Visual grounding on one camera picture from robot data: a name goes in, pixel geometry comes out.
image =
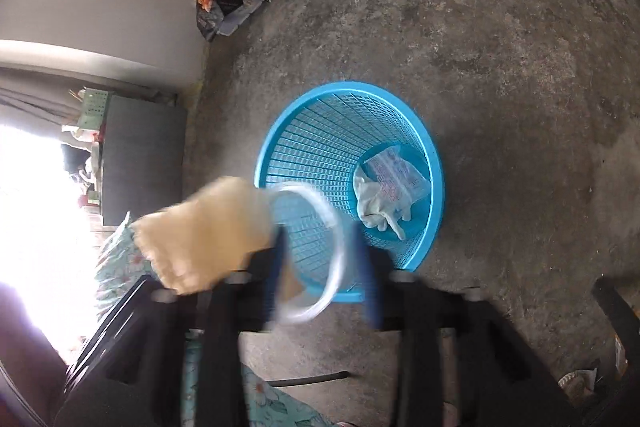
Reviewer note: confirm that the floral teal blanket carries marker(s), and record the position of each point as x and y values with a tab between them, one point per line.
116	267

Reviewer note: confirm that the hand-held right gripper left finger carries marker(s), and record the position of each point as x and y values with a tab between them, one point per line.
278	279

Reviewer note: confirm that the green plastic crate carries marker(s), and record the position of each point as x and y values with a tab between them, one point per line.
95	107

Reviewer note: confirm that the black plastic bag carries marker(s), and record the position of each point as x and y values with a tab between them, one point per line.
220	9

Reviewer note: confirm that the cream paper cup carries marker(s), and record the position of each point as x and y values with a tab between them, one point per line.
210	232

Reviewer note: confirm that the white glove in basket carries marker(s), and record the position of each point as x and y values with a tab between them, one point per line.
372	207

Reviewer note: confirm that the blue plastic mesh basket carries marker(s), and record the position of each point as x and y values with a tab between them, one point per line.
320	147

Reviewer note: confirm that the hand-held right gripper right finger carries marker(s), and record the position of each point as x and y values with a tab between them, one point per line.
369	279

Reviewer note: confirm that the dark grey cabinet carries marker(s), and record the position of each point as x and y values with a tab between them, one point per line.
142	157

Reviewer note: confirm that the clear printed plastic packet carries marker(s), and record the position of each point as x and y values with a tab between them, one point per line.
397	179

